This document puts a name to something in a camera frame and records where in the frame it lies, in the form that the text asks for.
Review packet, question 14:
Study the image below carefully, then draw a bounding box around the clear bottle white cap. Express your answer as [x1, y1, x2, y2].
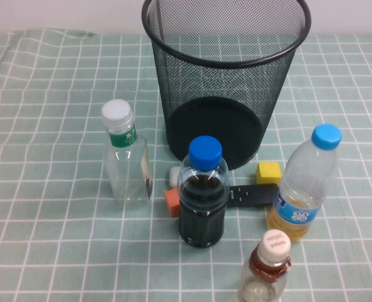
[101, 99, 154, 209]

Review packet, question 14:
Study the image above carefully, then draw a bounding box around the small bottle beige cap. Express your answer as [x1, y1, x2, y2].
[238, 228, 292, 302]

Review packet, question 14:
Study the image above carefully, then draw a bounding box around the black mesh wastebasket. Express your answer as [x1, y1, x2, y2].
[141, 0, 312, 171]

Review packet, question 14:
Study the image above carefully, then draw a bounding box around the small white cube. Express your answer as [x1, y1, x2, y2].
[169, 165, 182, 189]

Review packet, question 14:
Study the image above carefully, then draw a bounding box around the orange cube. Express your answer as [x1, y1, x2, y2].
[164, 187, 181, 218]

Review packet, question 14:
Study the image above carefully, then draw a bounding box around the dark liquid bottle blue cap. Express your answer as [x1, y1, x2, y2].
[176, 135, 230, 249]

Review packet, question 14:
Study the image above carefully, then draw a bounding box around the black remote control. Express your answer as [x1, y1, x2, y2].
[226, 183, 280, 208]

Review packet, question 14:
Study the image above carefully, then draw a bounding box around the yellow cube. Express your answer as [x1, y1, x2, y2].
[256, 161, 282, 186]

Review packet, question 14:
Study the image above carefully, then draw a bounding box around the yellow liquid bottle blue cap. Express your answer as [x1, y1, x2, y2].
[266, 123, 342, 242]

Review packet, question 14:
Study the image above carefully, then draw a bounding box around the green checkered tablecloth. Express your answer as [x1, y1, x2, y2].
[0, 28, 372, 302]

